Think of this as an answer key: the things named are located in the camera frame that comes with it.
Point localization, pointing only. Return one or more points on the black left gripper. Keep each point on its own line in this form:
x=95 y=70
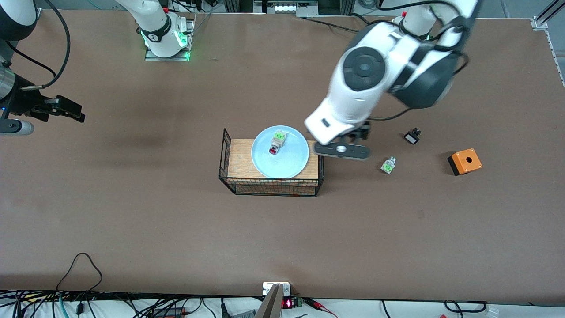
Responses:
x=363 y=131

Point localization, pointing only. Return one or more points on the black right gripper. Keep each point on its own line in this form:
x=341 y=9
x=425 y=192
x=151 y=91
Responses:
x=23 y=102

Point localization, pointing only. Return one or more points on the light blue round plate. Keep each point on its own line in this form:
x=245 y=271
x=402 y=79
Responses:
x=287 y=163

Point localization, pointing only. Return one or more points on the red push button switch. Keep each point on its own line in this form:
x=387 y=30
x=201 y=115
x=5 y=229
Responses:
x=277 y=141

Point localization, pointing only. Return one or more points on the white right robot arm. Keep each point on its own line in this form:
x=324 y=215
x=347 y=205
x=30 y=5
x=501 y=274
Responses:
x=159 y=22

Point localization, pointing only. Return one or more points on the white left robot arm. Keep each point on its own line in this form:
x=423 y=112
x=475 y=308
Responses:
x=366 y=75

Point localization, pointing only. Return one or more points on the black push button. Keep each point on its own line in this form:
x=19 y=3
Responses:
x=412 y=137

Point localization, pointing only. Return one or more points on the wooden shelf board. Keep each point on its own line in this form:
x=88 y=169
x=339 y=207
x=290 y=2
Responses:
x=240 y=159

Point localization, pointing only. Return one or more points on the red digit display module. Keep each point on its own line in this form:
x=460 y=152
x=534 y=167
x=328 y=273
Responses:
x=289 y=303

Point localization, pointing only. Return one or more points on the green white button switch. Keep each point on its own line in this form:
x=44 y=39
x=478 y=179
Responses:
x=388 y=165

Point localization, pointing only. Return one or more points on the orange button enclosure box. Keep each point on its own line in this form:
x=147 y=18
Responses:
x=465 y=160

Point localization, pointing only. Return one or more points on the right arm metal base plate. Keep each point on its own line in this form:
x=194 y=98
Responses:
x=187 y=44

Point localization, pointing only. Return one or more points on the grey metal post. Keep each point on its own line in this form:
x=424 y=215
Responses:
x=271 y=304

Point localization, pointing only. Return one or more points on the aluminium extrusion rail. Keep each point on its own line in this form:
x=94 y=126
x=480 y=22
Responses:
x=554 y=39

